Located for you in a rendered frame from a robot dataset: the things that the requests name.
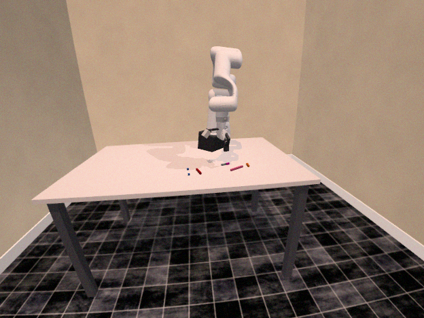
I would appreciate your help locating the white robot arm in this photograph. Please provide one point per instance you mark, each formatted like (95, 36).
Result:
(221, 102)

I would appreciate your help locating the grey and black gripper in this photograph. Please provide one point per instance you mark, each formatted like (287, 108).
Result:
(223, 134)

